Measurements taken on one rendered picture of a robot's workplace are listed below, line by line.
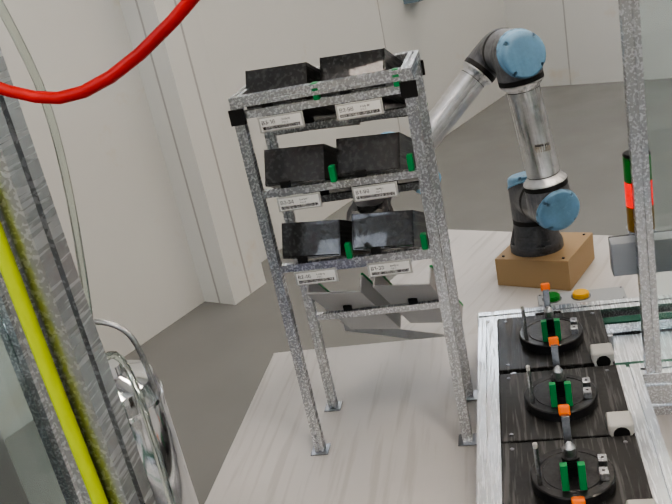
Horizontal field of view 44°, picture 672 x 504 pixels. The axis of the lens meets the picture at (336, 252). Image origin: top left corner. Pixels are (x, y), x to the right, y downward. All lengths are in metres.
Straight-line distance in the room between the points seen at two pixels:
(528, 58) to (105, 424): 1.58
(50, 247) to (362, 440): 1.24
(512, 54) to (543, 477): 1.06
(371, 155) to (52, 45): 2.95
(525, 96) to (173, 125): 2.80
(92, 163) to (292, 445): 2.80
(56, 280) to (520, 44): 1.58
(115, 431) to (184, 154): 3.90
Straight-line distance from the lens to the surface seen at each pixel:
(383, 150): 1.60
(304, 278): 1.66
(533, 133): 2.19
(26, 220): 0.71
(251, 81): 1.63
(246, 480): 1.85
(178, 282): 4.89
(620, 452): 1.57
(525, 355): 1.87
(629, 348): 1.98
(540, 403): 1.68
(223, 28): 5.22
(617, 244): 1.70
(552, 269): 2.37
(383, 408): 1.97
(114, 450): 0.80
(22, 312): 0.73
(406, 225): 1.64
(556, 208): 2.23
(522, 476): 1.53
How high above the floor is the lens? 1.91
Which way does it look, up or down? 21 degrees down
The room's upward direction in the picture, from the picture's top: 12 degrees counter-clockwise
